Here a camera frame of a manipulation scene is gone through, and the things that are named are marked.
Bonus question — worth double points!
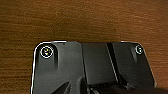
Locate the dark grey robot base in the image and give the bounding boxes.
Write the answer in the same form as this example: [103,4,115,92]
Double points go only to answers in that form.
[29,40,158,94]

